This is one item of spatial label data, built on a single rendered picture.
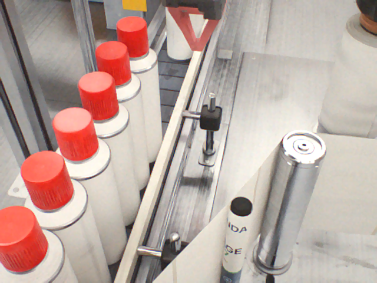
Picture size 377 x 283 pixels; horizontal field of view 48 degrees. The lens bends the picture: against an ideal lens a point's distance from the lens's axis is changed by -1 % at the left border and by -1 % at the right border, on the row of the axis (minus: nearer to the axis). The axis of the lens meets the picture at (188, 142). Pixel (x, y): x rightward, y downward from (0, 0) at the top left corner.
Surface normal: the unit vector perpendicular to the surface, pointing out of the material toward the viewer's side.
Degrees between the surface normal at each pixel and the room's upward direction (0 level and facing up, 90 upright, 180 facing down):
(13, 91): 90
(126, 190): 90
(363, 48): 92
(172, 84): 0
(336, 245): 0
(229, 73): 0
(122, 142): 90
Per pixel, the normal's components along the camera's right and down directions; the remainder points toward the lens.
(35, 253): 0.79, 0.44
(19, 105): -0.20, 0.70
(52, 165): -0.04, -0.69
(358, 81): -0.59, 0.60
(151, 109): 0.60, 0.57
